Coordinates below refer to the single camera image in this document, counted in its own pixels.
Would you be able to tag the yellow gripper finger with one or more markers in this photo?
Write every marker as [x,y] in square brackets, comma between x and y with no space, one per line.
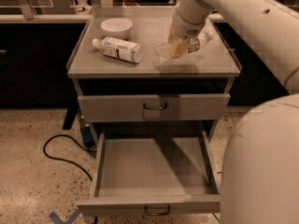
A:
[179,47]
[171,35]

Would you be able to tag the clear plastic water bottle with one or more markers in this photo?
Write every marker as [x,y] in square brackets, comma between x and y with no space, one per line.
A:
[164,51]

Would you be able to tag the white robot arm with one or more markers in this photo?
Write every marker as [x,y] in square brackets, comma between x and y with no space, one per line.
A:
[260,172]

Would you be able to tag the white labelled drink bottle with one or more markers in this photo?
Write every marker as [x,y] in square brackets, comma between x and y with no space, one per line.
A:
[119,49]

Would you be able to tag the grey drawer cabinet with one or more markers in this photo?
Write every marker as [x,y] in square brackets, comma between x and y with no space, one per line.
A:
[211,70]

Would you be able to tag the closed grey top drawer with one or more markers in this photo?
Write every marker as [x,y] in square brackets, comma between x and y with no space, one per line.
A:
[117,108]

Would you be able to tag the open grey middle drawer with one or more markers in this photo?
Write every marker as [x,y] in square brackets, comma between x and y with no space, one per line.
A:
[132,171]

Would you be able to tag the white bowl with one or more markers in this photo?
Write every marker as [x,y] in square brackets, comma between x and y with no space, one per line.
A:
[117,27]

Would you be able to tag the blue power box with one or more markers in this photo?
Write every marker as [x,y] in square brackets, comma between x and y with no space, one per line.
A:
[87,137]

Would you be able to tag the black top drawer handle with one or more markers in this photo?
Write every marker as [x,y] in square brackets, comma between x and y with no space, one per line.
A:
[155,107]

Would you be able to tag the black drawer handle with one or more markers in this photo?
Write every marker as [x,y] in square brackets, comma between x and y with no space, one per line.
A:
[155,107]
[157,211]

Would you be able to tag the black middle drawer handle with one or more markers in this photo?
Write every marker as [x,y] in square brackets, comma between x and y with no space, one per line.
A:
[157,211]

